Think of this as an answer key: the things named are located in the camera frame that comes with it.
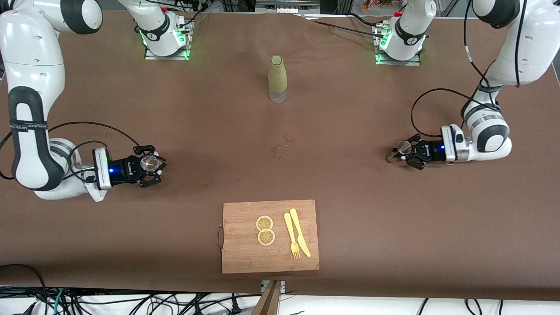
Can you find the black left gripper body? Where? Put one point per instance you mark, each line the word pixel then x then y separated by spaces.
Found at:
pixel 429 151

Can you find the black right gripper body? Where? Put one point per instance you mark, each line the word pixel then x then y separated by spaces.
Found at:
pixel 124 169

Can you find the metal jigger measuring cup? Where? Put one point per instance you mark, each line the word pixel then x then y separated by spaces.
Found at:
pixel 404 148

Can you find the clear glass shaker cup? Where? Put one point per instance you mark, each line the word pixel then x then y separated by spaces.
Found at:
pixel 151 163

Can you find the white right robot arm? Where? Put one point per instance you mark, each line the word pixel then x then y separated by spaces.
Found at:
pixel 30 65

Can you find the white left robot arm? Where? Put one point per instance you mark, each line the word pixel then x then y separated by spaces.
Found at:
pixel 494 135

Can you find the brown table cover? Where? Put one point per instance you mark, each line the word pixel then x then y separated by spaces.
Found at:
pixel 131 240

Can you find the lemon slice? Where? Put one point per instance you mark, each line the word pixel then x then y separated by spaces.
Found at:
pixel 266 237
pixel 264 223

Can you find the wooden cutting board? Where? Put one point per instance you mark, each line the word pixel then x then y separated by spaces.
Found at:
pixel 245 258

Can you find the yellow plastic knife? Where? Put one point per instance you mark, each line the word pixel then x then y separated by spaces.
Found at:
pixel 299 232

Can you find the yellow plastic fork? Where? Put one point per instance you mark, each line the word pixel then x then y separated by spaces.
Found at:
pixel 290 234

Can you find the green sleeved glass bottle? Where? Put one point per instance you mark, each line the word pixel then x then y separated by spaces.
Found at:
pixel 278 74

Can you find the grey power strip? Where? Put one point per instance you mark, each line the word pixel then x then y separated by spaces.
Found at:
pixel 284 6

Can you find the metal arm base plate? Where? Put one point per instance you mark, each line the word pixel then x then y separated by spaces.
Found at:
pixel 402 63
pixel 189 41

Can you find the wooden post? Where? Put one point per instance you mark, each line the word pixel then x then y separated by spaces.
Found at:
pixel 269 302

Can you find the small metal bracket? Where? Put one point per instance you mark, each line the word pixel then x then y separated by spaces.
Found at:
pixel 283 286

